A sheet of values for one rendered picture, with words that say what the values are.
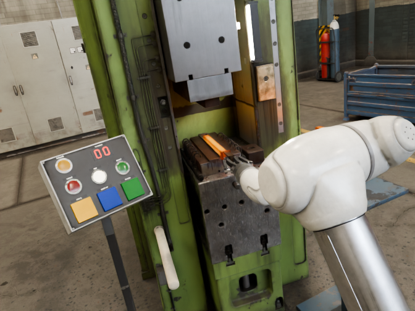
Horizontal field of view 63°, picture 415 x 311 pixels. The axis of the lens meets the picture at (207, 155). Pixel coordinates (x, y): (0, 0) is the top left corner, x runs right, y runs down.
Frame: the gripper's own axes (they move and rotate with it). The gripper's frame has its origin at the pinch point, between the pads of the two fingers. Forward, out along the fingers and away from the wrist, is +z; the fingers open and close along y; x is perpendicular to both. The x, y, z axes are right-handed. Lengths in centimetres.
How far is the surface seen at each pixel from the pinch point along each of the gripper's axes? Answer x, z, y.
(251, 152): -2.4, 5.7, 13.3
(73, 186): 9, -15, -64
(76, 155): 18, -7, -61
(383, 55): -87, 633, 638
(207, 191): -13.6, -1.0, -12.2
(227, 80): 33.1, 6.0, 5.6
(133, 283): -101, 62, -62
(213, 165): -4.4, 5.2, -6.4
